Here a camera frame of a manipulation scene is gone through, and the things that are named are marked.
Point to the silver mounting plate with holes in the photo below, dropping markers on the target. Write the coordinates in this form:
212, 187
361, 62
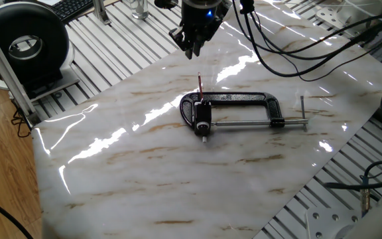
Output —
327, 224
327, 16

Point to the marble pattern mat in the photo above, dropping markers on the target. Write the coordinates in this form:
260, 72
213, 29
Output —
177, 182

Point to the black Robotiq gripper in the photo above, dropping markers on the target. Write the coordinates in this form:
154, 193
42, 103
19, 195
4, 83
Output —
199, 15

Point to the aluminium frame post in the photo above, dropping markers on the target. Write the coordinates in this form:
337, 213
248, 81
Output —
101, 11
5, 66

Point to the black keyboard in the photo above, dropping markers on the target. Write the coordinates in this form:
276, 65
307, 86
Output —
71, 8

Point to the clear drinking glass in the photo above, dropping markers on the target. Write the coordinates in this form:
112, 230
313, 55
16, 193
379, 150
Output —
139, 10

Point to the black C-clamp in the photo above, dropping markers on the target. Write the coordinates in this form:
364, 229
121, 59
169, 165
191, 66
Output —
237, 97

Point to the black white crank pencil sharpener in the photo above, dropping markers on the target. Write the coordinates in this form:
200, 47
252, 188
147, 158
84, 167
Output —
202, 116

